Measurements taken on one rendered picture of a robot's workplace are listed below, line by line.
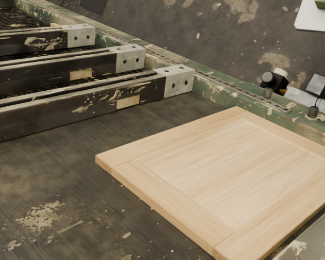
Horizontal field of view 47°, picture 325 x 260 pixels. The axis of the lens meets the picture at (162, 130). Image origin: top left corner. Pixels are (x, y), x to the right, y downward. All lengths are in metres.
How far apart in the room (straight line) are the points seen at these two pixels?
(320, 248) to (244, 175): 0.23
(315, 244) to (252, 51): 1.67
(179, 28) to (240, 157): 1.77
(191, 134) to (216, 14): 1.61
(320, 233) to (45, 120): 0.61
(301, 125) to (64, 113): 0.59
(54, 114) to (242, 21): 1.62
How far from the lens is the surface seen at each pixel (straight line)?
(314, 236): 0.67
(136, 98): 1.04
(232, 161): 0.83
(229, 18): 2.38
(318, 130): 1.01
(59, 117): 0.91
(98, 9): 0.48
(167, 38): 2.56
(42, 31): 1.45
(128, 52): 1.28
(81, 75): 1.20
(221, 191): 0.73
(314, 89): 1.19
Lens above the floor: 1.86
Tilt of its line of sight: 53 degrees down
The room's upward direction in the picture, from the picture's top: 67 degrees counter-clockwise
